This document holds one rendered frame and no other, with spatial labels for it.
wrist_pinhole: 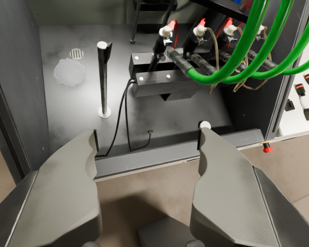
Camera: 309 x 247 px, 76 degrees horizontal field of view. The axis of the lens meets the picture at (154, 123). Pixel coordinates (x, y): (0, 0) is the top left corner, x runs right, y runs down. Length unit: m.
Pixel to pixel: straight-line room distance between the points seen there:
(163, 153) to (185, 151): 0.06
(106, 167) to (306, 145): 2.04
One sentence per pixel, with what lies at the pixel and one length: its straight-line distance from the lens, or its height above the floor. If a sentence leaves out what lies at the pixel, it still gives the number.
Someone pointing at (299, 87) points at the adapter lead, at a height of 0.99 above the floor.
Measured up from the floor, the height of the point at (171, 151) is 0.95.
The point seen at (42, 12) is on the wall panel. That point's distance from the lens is 0.81.
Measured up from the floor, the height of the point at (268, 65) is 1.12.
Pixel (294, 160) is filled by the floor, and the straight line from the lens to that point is 2.17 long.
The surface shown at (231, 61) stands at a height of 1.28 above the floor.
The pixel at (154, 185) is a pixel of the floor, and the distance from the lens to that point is 1.49.
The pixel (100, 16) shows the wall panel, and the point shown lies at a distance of 0.81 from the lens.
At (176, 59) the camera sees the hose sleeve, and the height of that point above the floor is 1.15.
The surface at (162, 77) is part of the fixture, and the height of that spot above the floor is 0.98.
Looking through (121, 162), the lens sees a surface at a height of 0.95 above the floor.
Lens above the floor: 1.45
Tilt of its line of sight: 69 degrees down
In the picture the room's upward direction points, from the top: 39 degrees clockwise
